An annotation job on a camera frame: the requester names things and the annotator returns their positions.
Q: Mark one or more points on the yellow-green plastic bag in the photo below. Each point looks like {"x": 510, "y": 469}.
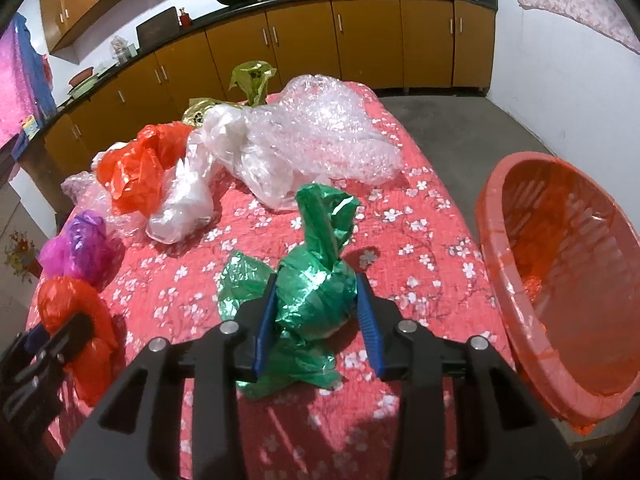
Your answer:
{"x": 252, "y": 80}

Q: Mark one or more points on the purple plastic bag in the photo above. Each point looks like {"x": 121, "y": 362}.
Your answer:
{"x": 75, "y": 245}

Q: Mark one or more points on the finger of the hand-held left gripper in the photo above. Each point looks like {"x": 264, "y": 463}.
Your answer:
{"x": 45, "y": 365}

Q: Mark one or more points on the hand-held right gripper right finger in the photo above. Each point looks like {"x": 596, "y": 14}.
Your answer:
{"x": 370, "y": 327}

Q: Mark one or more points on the pink and blue cloth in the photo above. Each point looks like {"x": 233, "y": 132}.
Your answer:
{"x": 22, "y": 80}

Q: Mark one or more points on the clear glass jar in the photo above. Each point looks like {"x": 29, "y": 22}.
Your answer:
{"x": 120, "y": 50}

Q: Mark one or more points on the red plastic basket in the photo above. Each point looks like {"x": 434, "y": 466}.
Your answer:
{"x": 550, "y": 240}

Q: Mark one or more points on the red and green bowls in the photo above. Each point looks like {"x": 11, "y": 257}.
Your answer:
{"x": 82, "y": 82}

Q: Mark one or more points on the clear bubble wrap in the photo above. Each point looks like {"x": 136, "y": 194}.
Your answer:
{"x": 320, "y": 135}

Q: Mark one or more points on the red plastic bag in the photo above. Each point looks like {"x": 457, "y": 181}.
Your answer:
{"x": 75, "y": 300}

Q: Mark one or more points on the small red bottle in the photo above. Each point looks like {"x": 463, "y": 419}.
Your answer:
{"x": 186, "y": 19}

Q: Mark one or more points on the white plastic bag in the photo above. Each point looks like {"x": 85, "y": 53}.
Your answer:
{"x": 185, "y": 200}

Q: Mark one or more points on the pale translucent plastic bag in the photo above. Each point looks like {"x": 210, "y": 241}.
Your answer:
{"x": 77, "y": 187}

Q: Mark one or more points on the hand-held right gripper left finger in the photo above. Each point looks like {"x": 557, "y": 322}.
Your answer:
{"x": 265, "y": 322}

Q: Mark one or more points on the crumpled green plastic bag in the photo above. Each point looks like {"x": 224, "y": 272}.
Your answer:
{"x": 197, "y": 112}

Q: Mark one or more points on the dark cutting board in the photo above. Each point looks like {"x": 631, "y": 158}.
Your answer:
{"x": 157, "y": 27}

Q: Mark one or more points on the orange plastic bag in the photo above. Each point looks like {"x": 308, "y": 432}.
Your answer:
{"x": 135, "y": 170}

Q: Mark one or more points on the yellow base cabinet row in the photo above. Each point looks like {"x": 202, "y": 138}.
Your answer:
{"x": 300, "y": 45}

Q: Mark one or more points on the small colourful box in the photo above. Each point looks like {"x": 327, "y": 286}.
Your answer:
{"x": 31, "y": 125}

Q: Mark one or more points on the green plastic bag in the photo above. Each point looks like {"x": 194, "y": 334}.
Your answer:
{"x": 197, "y": 112}
{"x": 310, "y": 300}

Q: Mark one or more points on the red floral blanket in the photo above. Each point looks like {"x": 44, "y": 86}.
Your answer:
{"x": 240, "y": 240}

